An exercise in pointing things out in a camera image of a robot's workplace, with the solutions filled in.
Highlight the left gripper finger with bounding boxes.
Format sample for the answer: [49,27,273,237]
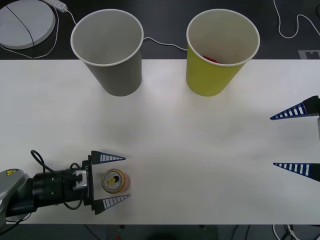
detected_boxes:
[91,193,132,216]
[90,150,127,166]

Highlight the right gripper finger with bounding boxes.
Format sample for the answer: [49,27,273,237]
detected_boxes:
[269,95,320,123]
[272,162,320,183]

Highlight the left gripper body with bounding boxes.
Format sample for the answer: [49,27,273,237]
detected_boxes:
[81,154,96,215]

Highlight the yellow and orange drink can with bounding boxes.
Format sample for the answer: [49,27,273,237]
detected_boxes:
[101,168,132,195]

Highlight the grey marker sheet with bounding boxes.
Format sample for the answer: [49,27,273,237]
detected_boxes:
[298,49,320,60]

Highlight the yellow-green plastic bin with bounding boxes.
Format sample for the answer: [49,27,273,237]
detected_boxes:
[185,8,261,98]

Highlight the red can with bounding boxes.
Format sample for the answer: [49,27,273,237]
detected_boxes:
[201,54,221,64]

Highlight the white round disc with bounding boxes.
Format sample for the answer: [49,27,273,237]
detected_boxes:
[0,0,57,50]

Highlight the white power strip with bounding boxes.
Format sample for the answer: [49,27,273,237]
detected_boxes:
[42,0,68,12]

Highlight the white looped cable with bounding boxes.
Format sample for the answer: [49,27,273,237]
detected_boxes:
[273,0,320,39]

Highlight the white power strip cable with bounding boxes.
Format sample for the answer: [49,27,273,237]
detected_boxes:
[64,8,188,52]

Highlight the thin white cable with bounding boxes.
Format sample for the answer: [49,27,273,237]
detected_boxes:
[0,6,61,60]

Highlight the thin black cable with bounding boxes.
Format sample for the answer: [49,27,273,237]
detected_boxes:
[5,4,35,49]

